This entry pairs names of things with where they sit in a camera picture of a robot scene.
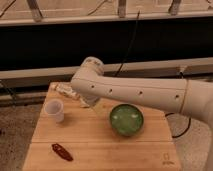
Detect small white lying container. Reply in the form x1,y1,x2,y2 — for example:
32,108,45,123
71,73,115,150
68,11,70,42
80,99,90,108

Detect bamboo cutting board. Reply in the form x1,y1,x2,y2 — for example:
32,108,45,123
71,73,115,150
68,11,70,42
23,89,181,171

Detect green ceramic bowl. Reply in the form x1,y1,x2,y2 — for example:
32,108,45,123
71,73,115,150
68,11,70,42
109,104,144,137

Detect dark red chili pepper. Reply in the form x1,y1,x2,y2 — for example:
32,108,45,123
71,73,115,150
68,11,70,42
52,143,73,161

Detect black cable on floor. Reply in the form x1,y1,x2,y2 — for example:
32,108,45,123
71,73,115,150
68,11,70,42
165,112,193,139

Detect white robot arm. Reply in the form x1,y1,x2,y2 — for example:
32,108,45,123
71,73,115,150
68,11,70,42
71,57,213,171

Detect black hanging cable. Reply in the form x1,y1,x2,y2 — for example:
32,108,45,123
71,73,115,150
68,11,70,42
113,10,141,78

